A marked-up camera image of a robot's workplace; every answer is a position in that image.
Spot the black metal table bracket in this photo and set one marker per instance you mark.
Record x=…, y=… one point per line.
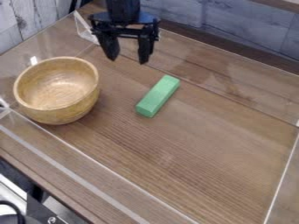
x=37, y=210

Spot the wooden bowl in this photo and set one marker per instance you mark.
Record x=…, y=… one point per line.
x=57, y=90

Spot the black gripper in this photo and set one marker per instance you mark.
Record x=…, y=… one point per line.
x=122, y=20

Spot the clear acrylic enclosure wall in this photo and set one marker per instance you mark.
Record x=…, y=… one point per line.
x=213, y=160

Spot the green rectangular block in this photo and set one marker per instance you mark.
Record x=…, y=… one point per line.
x=157, y=96

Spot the clear acrylic corner bracket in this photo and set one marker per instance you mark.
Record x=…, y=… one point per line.
x=82, y=28

